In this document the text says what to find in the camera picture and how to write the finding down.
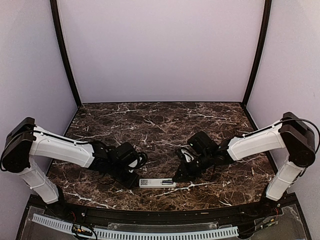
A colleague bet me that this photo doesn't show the black front rail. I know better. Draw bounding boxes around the black front rail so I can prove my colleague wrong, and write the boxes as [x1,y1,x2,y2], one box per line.
[46,202,279,226]

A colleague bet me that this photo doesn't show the right black frame post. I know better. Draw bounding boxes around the right black frame post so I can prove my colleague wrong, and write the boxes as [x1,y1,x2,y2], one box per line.
[241,0,272,108]

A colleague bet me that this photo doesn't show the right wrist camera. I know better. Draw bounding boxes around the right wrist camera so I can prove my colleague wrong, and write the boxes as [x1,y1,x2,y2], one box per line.
[175,147,196,163]

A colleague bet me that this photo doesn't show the left black frame post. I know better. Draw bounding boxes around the left black frame post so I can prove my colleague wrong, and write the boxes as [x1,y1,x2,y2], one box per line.
[49,0,82,108]

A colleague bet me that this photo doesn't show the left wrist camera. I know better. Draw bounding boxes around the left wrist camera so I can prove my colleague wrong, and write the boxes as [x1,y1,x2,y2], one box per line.
[128,152,148,173]

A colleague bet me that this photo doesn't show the blue battery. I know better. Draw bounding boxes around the blue battery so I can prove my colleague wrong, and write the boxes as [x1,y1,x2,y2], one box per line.
[161,179,174,185]

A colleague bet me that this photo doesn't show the white remote control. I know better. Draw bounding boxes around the white remote control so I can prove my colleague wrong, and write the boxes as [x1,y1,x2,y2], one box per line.
[138,178,177,189]

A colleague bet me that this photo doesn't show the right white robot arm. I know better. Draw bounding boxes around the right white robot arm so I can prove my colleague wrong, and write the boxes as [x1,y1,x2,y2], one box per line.
[172,112,320,217]

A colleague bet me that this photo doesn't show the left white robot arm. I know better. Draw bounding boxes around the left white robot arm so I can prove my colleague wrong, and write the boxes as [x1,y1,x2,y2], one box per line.
[0,117,148,218]

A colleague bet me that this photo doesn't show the black frame post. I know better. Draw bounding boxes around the black frame post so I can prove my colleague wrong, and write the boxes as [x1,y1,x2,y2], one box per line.
[241,0,272,108]
[49,0,82,108]

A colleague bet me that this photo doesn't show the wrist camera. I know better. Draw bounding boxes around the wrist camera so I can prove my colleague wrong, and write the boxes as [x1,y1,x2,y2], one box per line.
[175,147,196,163]
[128,152,148,173]

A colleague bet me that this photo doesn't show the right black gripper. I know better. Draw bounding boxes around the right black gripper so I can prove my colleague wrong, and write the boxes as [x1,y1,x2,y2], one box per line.
[172,151,213,182]

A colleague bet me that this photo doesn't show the white cable duct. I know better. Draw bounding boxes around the white cable duct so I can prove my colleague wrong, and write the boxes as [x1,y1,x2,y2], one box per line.
[32,213,239,240]

